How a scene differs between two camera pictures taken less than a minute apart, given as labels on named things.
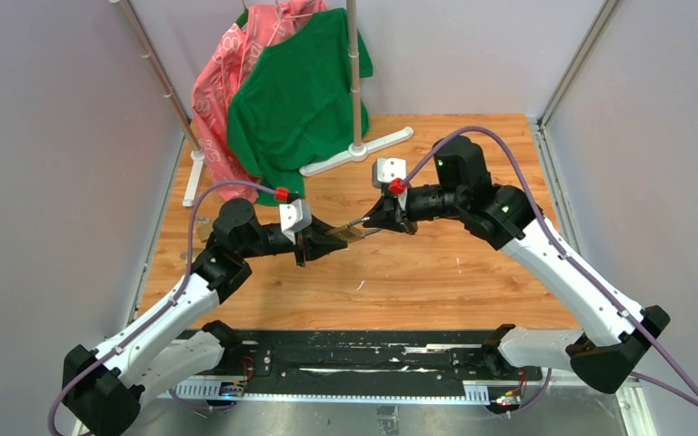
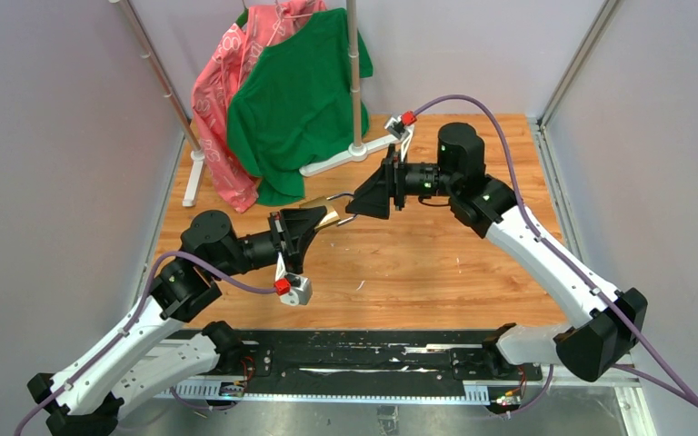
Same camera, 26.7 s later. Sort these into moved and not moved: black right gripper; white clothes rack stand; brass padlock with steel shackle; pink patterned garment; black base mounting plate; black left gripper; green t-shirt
Moved: brass padlock with steel shackle; black right gripper; black left gripper
Not moved: white clothes rack stand; green t-shirt; pink patterned garment; black base mounting plate
